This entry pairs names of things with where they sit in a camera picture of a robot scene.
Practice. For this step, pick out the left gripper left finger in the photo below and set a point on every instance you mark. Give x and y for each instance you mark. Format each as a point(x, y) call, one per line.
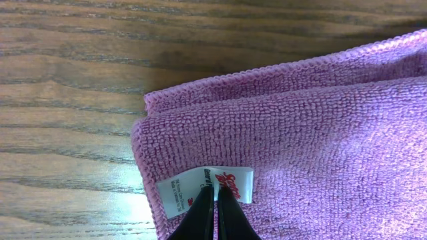
point(198, 223)

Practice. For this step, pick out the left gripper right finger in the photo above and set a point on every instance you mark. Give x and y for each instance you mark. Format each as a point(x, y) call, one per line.
point(232, 222)

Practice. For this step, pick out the purple microfiber cloth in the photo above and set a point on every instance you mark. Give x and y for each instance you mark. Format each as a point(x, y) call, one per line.
point(337, 143)

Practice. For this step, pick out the white cloth label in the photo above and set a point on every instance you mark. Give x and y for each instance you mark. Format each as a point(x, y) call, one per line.
point(179, 192)

